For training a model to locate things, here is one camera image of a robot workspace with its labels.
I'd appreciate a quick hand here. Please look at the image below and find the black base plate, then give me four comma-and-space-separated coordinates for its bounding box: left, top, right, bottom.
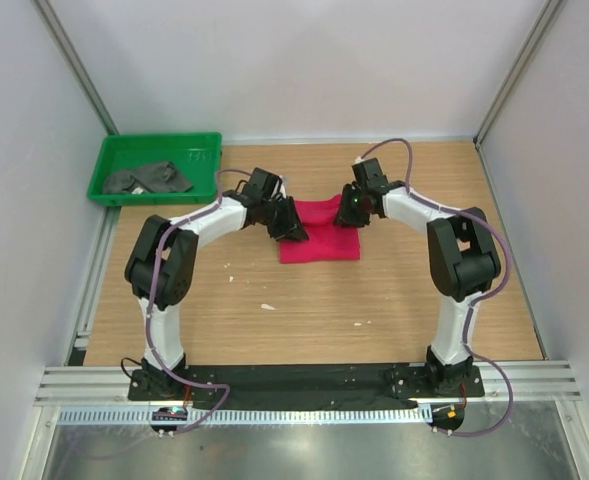
127, 361, 486, 412

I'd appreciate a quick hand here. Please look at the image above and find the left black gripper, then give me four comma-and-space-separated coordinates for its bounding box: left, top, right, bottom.
260, 195, 309, 243

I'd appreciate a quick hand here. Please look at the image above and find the white slotted cable duct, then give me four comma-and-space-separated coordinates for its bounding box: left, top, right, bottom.
58, 404, 432, 427

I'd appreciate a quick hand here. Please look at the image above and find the grey t-shirt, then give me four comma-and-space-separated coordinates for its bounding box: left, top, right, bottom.
102, 161, 193, 195

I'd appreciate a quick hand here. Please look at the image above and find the green plastic tray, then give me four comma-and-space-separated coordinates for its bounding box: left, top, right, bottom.
87, 132, 222, 207

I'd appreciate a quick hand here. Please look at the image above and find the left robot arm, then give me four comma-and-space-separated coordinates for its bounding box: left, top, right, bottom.
124, 168, 309, 400

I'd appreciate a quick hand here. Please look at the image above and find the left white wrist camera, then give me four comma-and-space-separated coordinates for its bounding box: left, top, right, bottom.
279, 176, 288, 197

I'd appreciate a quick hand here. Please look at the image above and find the pink red t-shirt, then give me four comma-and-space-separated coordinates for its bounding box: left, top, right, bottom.
279, 195, 361, 264

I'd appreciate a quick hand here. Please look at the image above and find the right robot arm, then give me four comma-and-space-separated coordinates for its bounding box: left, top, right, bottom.
334, 158, 502, 396

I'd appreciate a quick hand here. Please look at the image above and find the aluminium frame rail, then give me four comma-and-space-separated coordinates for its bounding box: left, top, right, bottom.
34, 360, 582, 406

